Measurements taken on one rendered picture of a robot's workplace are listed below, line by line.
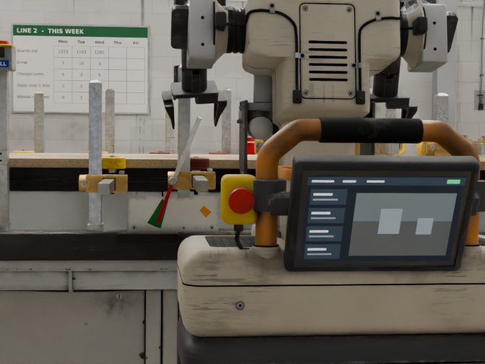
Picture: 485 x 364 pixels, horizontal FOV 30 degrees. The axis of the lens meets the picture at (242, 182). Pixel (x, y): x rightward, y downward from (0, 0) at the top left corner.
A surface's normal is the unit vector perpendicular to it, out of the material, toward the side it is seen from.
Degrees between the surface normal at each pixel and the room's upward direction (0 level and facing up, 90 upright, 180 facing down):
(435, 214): 115
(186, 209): 90
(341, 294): 90
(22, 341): 90
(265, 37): 82
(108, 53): 90
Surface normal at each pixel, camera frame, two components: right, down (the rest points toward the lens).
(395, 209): 0.10, 0.47
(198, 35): 0.11, -0.09
